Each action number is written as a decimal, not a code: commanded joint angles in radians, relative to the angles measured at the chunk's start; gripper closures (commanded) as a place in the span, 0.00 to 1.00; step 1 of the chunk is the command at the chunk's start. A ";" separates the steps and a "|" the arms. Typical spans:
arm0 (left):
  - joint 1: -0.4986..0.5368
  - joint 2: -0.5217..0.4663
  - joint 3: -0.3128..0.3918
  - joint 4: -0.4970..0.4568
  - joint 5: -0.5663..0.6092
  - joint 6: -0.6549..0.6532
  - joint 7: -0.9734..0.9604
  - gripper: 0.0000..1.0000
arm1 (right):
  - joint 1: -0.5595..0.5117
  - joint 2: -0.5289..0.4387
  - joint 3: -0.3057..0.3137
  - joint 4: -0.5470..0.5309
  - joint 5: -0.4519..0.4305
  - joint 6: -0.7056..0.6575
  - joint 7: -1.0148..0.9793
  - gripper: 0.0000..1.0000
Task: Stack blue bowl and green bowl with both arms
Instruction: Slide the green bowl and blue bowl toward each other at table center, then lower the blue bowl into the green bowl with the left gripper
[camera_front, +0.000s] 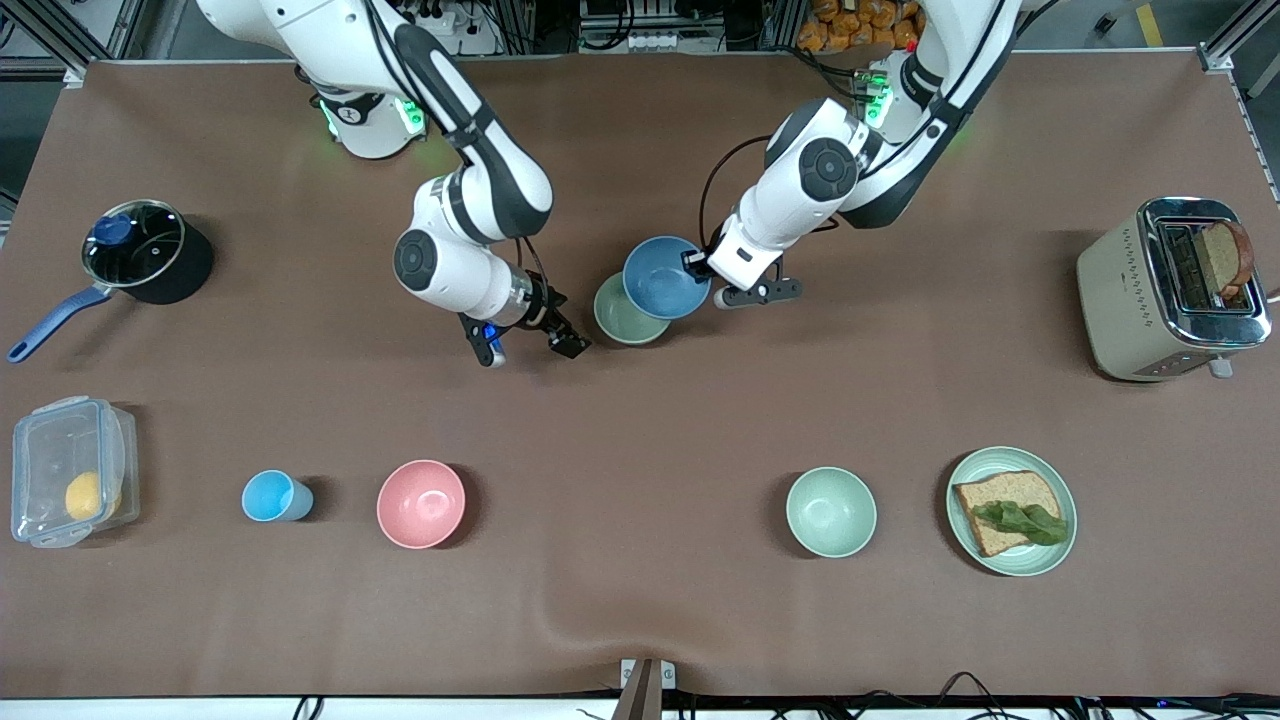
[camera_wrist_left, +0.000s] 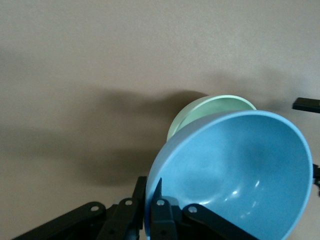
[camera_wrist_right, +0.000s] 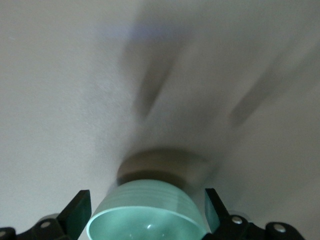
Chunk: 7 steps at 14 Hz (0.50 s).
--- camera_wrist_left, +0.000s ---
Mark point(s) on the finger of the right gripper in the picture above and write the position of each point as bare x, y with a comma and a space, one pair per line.
307, 105
317, 175

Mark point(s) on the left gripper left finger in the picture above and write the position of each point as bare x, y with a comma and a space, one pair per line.
120, 220

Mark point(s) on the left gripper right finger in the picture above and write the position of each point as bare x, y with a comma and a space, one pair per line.
162, 220

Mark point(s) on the blue bowl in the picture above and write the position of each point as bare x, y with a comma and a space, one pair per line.
237, 162

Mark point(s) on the light green bowl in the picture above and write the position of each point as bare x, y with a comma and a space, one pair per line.
195, 112

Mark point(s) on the brown table mat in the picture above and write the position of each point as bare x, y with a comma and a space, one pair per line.
75, 50

